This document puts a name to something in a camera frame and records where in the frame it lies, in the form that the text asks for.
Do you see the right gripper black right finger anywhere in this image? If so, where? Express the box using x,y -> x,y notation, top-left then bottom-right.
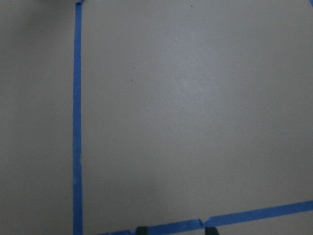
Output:
205,227 -> 218,235

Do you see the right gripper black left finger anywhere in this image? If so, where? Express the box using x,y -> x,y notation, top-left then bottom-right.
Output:
136,226 -> 148,235

